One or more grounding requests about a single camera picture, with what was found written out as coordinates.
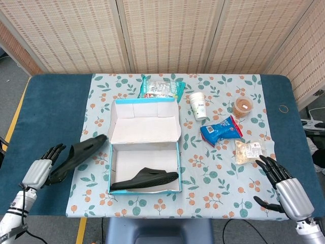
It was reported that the white office chair base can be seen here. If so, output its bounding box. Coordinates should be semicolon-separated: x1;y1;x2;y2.
301;105;325;132

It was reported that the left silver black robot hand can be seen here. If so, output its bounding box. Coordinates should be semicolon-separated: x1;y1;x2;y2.
22;143;67;190

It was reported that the teal silver snack bag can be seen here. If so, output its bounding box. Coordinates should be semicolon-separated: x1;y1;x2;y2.
138;75;186;104

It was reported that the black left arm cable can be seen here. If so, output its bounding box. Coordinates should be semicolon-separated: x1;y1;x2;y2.
18;183;49;244

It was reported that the black rubber slipper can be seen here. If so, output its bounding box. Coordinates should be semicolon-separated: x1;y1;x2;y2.
110;167;179;191
47;134;108;186

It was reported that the clear bag of nuts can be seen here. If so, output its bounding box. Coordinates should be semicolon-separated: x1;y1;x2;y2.
234;139;268;165

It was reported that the woven bamboo folding screen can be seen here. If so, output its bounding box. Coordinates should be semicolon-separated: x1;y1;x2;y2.
0;0;325;110

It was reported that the floral leaf print tablecloth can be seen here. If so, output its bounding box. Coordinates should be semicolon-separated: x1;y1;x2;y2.
65;73;285;220

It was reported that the blue white cardboard shoe box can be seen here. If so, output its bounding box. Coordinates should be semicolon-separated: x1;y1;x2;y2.
108;98;183;196

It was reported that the clear tub of brown snacks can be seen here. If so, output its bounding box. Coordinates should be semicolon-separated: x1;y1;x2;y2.
233;96;254;119

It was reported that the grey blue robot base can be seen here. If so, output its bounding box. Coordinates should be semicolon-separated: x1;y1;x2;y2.
105;218;214;244

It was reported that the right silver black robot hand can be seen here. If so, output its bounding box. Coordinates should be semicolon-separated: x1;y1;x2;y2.
253;155;315;221

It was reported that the blue red snack bag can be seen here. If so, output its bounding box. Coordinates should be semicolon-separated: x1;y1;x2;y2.
200;115;244;148

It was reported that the white paper cup stack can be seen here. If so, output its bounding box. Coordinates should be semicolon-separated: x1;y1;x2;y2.
189;91;207;121

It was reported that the black floor cable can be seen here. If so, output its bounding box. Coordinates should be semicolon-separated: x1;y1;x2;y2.
222;218;290;244

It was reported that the black object beside table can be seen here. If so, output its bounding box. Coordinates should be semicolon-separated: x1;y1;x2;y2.
311;149;325;176

